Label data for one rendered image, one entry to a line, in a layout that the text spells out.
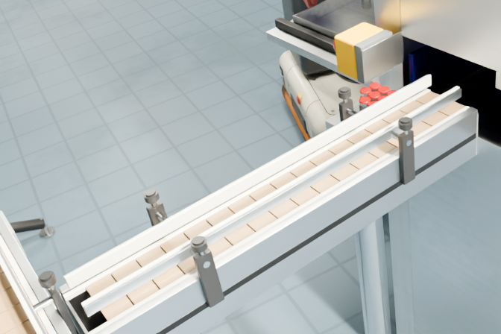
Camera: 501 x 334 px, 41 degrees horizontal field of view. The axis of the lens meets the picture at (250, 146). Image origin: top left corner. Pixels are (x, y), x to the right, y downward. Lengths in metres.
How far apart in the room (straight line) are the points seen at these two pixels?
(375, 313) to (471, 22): 0.55
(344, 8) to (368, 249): 0.69
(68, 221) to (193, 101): 0.89
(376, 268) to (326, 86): 1.41
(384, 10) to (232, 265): 0.54
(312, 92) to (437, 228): 1.22
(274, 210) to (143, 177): 1.81
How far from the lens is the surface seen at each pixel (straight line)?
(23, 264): 1.01
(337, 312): 2.04
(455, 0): 1.07
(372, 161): 1.02
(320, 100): 2.44
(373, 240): 1.14
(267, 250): 0.92
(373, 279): 1.21
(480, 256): 1.32
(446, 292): 1.48
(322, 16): 1.61
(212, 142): 2.82
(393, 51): 1.17
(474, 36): 1.07
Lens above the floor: 1.55
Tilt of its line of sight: 34 degrees down
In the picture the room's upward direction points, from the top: 12 degrees counter-clockwise
